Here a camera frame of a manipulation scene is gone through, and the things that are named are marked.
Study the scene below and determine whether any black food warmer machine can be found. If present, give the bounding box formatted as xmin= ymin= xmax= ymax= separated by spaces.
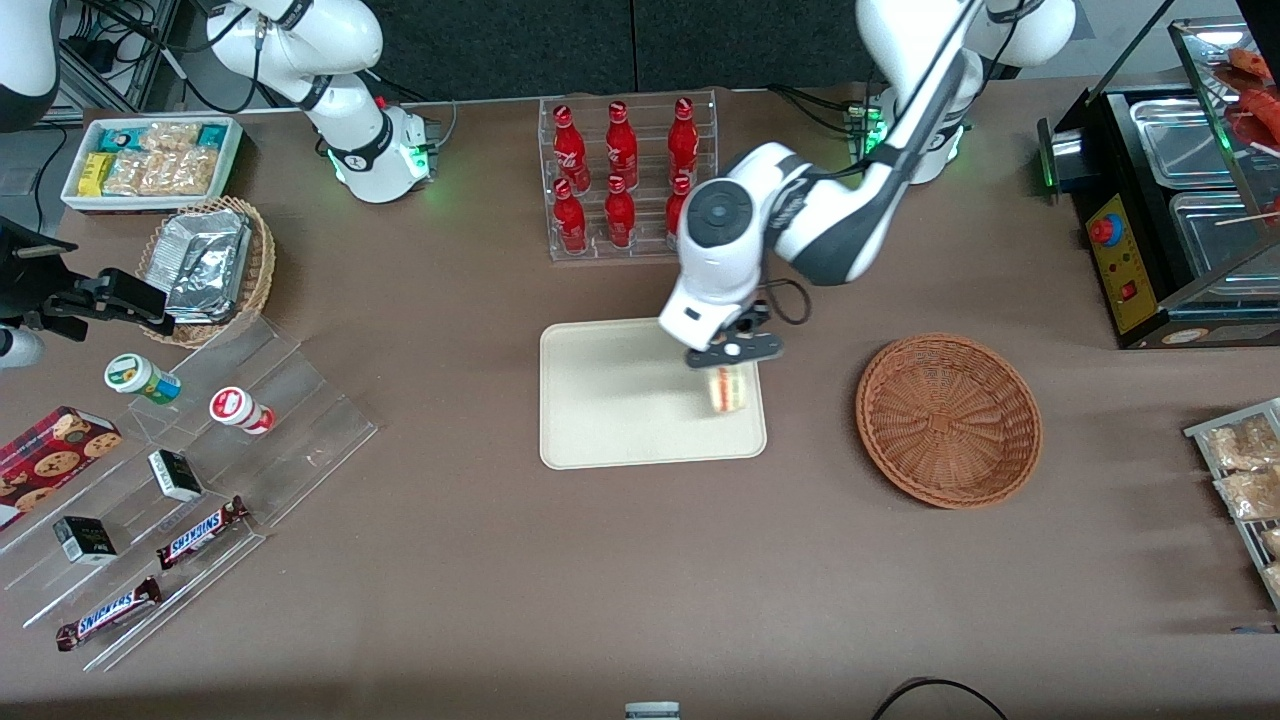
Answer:
xmin=1035 ymin=0 xmax=1280 ymax=351

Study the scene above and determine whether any silver foil packet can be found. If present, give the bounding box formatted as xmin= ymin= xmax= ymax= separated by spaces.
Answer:
xmin=165 ymin=290 xmax=241 ymax=324
xmin=158 ymin=208 xmax=253 ymax=301

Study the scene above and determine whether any clear acrylic bottle rack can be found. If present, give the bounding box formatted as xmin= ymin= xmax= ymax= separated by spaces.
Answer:
xmin=538 ymin=88 xmax=719 ymax=263

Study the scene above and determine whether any red cookie box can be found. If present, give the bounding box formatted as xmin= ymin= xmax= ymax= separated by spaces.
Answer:
xmin=0 ymin=405 xmax=123 ymax=531

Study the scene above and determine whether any thin black cable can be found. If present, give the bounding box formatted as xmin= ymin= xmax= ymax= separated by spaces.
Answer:
xmin=30 ymin=148 xmax=53 ymax=237

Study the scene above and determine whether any clear acrylic stepped stand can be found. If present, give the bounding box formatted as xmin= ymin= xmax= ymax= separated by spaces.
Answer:
xmin=0 ymin=318 xmax=379 ymax=673

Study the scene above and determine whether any Snickers chocolate bar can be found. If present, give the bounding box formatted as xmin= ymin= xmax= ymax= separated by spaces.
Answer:
xmin=155 ymin=495 xmax=251 ymax=571
xmin=55 ymin=577 xmax=163 ymax=653

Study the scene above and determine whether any aluminium frame rack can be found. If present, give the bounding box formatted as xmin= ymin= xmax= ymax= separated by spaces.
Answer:
xmin=55 ymin=0 xmax=186 ymax=116

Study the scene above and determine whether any steel warmer pan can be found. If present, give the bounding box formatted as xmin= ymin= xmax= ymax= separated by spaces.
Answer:
xmin=1168 ymin=190 xmax=1280 ymax=278
xmin=1130 ymin=98 xmax=1243 ymax=191

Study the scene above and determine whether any white snack bin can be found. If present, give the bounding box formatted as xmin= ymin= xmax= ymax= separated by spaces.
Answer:
xmin=60 ymin=116 xmax=244 ymax=214

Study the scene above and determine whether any light tan wicker basket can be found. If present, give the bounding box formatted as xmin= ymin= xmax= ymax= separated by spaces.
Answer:
xmin=135 ymin=195 xmax=277 ymax=349

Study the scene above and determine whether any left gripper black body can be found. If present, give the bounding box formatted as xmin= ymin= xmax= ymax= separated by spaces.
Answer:
xmin=686 ymin=303 xmax=784 ymax=371

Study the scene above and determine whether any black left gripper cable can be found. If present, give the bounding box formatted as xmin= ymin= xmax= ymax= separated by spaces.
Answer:
xmin=745 ymin=0 xmax=991 ymax=331

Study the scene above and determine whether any black looped cable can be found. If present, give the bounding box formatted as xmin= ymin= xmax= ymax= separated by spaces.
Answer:
xmin=868 ymin=677 xmax=1009 ymax=720

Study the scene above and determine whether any white cup red lid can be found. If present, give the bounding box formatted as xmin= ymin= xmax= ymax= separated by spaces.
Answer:
xmin=208 ymin=386 xmax=276 ymax=436

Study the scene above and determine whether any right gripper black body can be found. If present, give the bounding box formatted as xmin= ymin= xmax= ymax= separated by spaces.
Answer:
xmin=0 ymin=215 xmax=78 ymax=332

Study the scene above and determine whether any clear cookie packet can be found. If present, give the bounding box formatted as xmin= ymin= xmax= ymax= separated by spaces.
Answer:
xmin=105 ymin=150 xmax=166 ymax=197
xmin=160 ymin=148 xmax=219 ymax=196
xmin=140 ymin=122 xmax=201 ymax=153

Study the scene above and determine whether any triangle sandwich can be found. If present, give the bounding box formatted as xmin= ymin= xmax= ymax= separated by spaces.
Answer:
xmin=708 ymin=365 xmax=750 ymax=414

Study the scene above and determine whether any black base cable bundle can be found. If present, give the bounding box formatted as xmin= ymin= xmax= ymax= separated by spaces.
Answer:
xmin=60 ymin=0 xmax=456 ymax=151
xmin=768 ymin=84 xmax=867 ymax=137

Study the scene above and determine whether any white cup green lid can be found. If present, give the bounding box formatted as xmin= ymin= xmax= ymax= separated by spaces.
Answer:
xmin=104 ymin=353 xmax=183 ymax=406

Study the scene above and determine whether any brown round wicker basket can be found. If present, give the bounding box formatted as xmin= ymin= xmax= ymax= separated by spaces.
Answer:
xmin=855 ymin=333 xmax=1043 ymax=511

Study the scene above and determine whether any small black box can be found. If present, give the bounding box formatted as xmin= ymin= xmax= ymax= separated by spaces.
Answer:
xmin=52 ymin=515 xmax=119 ymax=566
xmin=148 ymin=449 xmax=204 ymax=503

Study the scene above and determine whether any red cola bottle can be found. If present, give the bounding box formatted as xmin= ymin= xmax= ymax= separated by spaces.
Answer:
xmin=605 ymin=100 xmax=641 ymax=187
xmin=552 ymin=104 xmax=592 ymax=191
xmin=553 ymin=178 xmax=590 ymax=254
xmin=664 ymin=175 xmax=693 ymax=251
xmin=604 ymin=174 xmax=638 ymax=249
xmin=667 ymin=96 xmax=701 ymax=183

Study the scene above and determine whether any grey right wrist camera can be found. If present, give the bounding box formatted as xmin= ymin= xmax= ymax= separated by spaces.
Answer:
xmin=0 ymin=326 xmax=47 ymax=370

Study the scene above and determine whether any cream rectangular tray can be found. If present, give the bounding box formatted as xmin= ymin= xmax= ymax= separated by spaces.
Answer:
xmin=539 ymin=312 xmax=768 ymax=471

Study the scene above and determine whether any grey snack tray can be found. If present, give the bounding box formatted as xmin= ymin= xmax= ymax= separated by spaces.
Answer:
xmin=1184 ymin=398 xmax=1280 ymax=611

